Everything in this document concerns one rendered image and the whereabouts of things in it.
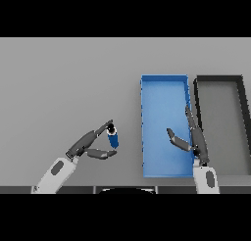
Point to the blue pipe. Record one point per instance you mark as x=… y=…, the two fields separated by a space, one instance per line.
x=113 y=138

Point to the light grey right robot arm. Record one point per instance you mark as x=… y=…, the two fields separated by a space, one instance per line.
x=206 y=179

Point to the blue bin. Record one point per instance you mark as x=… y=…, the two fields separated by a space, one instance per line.
x=165 y=127

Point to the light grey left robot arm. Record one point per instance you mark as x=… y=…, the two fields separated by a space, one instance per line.
x=56 y=174

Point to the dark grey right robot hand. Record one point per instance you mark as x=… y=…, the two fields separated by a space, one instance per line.
x=198 y=142

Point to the dark grey bin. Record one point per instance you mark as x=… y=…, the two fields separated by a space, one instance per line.
x=222 y=120

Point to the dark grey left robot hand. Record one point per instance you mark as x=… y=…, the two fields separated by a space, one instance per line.
x=82 y=143

